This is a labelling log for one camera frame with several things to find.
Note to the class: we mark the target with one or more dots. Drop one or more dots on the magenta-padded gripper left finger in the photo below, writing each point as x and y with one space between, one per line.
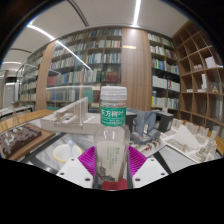
74 171

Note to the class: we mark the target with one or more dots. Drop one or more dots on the tall bookshelf wall with books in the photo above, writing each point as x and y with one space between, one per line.
86 66

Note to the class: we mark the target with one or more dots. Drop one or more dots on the long white architectural model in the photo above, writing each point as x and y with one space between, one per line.
70 116

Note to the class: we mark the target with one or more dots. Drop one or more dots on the dark grey architectural model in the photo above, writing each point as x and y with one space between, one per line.
146 123

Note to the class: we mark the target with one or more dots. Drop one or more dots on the clear plastic drink bottle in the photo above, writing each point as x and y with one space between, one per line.
111 146

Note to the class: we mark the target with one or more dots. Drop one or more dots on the flat round red coaster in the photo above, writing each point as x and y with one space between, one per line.
113 186

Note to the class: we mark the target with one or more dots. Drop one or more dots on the wooden cubby shelf unit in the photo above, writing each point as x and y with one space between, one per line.
200 83

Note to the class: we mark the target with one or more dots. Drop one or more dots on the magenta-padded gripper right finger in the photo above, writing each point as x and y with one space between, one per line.
150 170

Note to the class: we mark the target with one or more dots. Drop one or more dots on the white mug with yellow rim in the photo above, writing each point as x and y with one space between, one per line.
61 153

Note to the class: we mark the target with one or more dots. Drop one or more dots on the linear ceiling lights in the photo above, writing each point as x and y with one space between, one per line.
66 50

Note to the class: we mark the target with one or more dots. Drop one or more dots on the brown architectural model on board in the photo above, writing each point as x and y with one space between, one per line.
20 138

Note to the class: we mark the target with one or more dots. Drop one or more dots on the white spoon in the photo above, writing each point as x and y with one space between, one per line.
70 146

